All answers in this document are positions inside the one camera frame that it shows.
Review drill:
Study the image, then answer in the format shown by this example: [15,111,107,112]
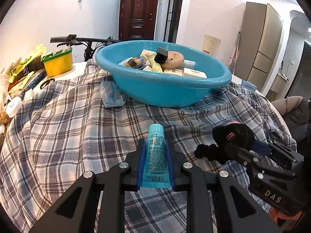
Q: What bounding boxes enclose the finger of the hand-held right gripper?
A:
[253,139,304,168]
[224,143,265,173]

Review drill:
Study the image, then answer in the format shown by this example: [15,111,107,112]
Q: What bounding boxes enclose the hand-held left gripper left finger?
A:
[29,139,147,233]

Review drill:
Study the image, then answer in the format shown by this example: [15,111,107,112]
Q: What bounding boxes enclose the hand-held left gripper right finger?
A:
[166,141,283,233]

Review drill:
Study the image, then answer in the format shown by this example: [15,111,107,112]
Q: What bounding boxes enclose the teal cream tube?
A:
[140,124,170,188]

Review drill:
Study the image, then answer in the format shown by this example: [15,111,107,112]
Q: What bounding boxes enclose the black plush toy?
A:
[194,122,255,165]

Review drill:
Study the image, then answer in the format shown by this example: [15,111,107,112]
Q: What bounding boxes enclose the blue tissue pack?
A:
[100,81,125,108]

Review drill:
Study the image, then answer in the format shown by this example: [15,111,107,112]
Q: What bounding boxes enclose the blue plastic basin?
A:
[95,40,232,108]

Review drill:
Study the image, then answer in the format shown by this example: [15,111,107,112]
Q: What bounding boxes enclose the person's right hand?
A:
[268,205,309,227]

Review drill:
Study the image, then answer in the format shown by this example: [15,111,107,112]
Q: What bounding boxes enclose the dark sofa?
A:
[283,97,311,143]

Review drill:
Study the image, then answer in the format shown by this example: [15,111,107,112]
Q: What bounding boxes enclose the beige cushion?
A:
[271,96,304,116]

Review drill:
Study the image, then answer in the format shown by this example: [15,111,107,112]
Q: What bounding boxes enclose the plaid cloth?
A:
[0,58,298,233]

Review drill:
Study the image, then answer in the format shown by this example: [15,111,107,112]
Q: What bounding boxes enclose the small white box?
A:
[163,68,184,76]

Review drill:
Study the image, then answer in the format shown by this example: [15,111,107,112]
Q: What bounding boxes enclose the large white box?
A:
[182,67,208,78]

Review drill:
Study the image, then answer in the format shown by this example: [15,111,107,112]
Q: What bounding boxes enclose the beige refrigerator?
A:
[243,2,284,95]

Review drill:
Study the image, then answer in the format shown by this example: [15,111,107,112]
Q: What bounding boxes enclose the mop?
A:
[228,31,241,72]

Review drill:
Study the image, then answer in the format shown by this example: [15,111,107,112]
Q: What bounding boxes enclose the cream tube black cap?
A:
[147,47,169,73]

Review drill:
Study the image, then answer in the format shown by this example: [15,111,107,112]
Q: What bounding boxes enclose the light blue box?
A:
[181,60,198,70]

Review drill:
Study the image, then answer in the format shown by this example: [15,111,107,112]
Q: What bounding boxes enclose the round beige puff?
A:
[162,50,185,70]

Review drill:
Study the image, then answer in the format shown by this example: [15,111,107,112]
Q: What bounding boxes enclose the beige speckled tumbler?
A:
[203,34,222,54]

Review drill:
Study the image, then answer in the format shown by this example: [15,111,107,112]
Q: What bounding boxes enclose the yellow container green lid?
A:
[42,47,73,77]

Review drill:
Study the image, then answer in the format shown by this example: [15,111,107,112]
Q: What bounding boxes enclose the blue book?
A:
[21,69,48,94]

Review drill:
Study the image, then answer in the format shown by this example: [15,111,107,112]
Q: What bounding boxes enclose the white plastic case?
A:
[5,97,23,117]

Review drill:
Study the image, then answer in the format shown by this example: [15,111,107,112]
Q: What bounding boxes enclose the dark red door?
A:
[118,0,159,42]

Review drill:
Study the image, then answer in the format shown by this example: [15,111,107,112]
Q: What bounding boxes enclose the black framed sliding door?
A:
[164,0,186,43]

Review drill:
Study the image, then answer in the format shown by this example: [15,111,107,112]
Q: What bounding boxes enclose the clear plastic bag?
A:
[0,74,12,124]

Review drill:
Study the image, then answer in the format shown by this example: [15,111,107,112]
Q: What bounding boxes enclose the yellow plastic bag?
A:
[8,44,46,83]

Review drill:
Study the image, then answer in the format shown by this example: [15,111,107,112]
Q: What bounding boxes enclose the black ring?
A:
[40,78,55,89]

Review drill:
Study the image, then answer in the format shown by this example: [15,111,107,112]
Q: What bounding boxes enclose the bicycle handlebar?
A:
[50,34,122,62]

